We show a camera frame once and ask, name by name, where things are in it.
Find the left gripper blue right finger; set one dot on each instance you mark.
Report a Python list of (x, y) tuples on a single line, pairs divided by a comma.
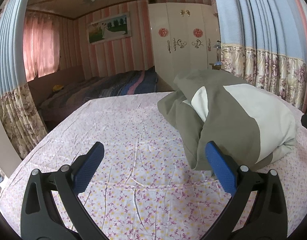
[(268, 216)]

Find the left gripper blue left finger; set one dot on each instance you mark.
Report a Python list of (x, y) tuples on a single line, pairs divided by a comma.
[(40, 218)]

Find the white and grey large garment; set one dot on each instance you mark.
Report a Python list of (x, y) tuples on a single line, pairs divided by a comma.
[(249, 124)]

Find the white board panel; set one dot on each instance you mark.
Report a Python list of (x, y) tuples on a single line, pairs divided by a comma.
[(9, 159)]

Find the blue floral right curtain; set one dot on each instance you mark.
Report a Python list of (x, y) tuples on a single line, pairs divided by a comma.
[(265, 43)]

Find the blue floral curtain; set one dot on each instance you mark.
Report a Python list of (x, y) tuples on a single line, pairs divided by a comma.
[(265, 43), (18, 113)]

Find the pink floral bed sheet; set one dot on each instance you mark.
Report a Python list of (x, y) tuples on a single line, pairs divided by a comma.
[(144, 187)]

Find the far bed striped blanket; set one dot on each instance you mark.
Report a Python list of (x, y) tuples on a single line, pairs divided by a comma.
[(54, 107)]

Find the blue floral left curtain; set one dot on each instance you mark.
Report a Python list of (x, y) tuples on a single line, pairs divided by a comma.
[(18, 113)]

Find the yellow item on far bed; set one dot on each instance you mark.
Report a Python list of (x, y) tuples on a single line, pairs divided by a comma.
[(57, 88)]

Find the white wardrobe with decals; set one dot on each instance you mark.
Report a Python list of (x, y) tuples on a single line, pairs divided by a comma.
[(184, 36)]

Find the pink window curtain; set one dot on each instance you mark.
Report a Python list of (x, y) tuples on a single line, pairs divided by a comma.
[(41, 45)]

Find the framed landscape wall picture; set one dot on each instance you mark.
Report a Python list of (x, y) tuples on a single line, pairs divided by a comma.
[(109, 29)]

